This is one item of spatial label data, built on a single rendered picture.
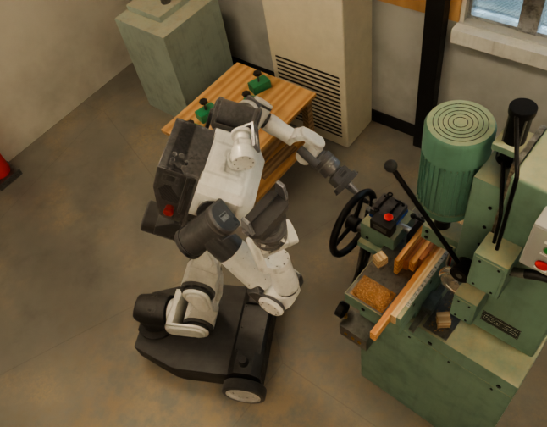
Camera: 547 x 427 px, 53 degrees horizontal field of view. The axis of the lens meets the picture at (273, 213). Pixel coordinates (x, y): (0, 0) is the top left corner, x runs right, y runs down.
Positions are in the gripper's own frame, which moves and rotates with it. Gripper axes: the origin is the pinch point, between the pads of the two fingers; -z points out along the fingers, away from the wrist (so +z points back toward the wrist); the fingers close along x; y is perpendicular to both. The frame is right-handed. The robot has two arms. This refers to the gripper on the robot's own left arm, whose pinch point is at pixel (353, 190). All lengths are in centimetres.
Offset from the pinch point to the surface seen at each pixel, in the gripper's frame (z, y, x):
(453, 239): -30, 44, 12
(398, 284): -29.9, 24.7, 27.4
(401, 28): 36, -38, -110
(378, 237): -16.0, 19.9, 17.5
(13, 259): 111, -157, 105
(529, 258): -36, 81, 25
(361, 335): -38, -3, 40
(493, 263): -33, 72, 27
